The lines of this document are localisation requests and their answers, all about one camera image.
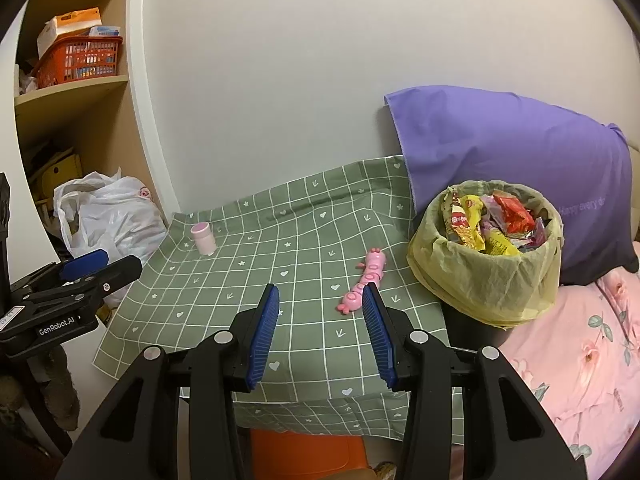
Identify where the wooden shelf unit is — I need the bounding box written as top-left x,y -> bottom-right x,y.
10,0 -> 173,261

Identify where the red gold snack wrapper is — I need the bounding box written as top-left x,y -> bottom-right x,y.
446,187 -> 487,253

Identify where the orange snack bag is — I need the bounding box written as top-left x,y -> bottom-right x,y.
495,195 -> 536,233

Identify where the pink caterpillar toy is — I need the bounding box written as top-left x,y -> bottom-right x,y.
336,248 -> 387,316

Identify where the purple pillow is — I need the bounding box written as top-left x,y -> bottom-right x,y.
384,87 -> 640,286

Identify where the trash bin with yellow liner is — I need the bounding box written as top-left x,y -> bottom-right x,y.
406,179 -> 563,346

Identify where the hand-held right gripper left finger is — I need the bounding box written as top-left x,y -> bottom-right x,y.
65,283 -> 281,480

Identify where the small pink cup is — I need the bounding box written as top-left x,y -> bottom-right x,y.
190,221 -> 217,256

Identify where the orange plastic basket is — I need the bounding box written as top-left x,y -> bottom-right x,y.
32,36 -> 124,90

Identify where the orange white tissue box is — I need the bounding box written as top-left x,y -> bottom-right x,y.
36,7 -> 103,58

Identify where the pink floral quilt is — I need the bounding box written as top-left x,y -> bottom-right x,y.
450,265 -> 640,480

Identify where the white plastic bag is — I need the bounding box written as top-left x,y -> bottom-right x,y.
52,167 -> 168,266

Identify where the person's left forearm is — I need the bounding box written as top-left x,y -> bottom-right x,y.
42,345 -> 78,433

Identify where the orange plastic stool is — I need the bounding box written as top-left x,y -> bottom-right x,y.
250,427 -> 371,480

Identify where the pink snack packet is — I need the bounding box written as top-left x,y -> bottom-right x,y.
520,217 -> 551,253

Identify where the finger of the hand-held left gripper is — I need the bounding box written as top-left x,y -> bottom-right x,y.
20,255 -> 142,321
10,249 -> 110,291

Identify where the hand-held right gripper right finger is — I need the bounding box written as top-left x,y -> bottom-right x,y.
361,284 -> 588,480

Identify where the green checked tablecloth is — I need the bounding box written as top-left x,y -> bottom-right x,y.
92,156 -> 466,446

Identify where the yellow case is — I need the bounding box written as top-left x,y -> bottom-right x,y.
27,147 -> 83,211

